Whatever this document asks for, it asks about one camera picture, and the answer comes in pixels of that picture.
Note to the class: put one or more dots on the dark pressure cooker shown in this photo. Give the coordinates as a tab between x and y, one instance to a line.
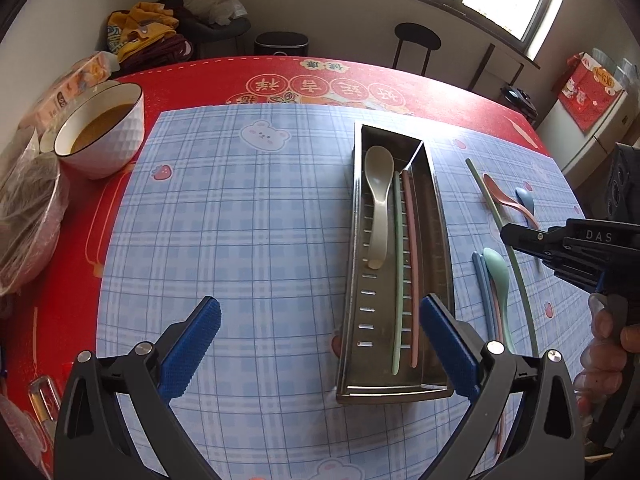
520	100

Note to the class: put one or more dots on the black metal rack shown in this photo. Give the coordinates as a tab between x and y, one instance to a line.
487	67

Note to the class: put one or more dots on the white fridge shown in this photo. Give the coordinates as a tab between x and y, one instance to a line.
585	150

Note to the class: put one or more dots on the clear plastic bag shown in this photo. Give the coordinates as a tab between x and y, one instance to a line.
217	2

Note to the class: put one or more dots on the white bowl with soup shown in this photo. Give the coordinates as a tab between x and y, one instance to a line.
115	145

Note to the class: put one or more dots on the maroon clothes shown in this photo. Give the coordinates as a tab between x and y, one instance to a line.
160	52

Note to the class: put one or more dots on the beige spoon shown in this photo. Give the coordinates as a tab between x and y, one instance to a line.
377	170

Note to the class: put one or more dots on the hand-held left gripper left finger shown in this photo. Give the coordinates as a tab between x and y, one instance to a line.
192	350

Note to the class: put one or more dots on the person's right hand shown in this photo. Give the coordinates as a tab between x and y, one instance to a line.
610	365

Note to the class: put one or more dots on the metal utensil tray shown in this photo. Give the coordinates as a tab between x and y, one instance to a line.
430	260

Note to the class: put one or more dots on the pink chopstick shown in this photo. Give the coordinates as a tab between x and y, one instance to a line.
412	270

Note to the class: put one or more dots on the pink spoon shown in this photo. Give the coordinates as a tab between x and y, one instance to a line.
500	194

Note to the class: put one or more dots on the green chopstick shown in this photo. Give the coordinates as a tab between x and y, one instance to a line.
520	280
398	270

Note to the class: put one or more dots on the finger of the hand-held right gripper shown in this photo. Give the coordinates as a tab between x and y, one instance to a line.
570	265
525	237

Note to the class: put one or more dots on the red printed tablecloth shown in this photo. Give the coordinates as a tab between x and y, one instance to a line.
200	80

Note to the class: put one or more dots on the blue plaid mat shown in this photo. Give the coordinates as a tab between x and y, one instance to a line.
250	235

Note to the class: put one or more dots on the red printed cloth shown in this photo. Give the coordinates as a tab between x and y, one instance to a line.
590	95

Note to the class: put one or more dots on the black stool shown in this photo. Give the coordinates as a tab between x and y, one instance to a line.
417	35

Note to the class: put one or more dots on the green spoon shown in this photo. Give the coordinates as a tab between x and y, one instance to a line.
497	270

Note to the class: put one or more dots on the dark window sill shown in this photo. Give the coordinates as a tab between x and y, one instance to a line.
435	5

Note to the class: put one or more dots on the plastic-wrapped bowl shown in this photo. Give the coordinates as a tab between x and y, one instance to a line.
27	230

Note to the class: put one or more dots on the black trash bin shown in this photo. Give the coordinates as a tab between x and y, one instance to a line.
280	45

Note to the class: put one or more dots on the yellow clothes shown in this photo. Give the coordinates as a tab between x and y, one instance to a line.
142	25

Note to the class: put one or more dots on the orange snack packet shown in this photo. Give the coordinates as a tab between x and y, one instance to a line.
70	87

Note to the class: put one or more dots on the blue spoon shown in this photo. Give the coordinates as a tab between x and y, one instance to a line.
526	200

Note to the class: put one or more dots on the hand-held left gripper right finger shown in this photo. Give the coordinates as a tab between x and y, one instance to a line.
447	350

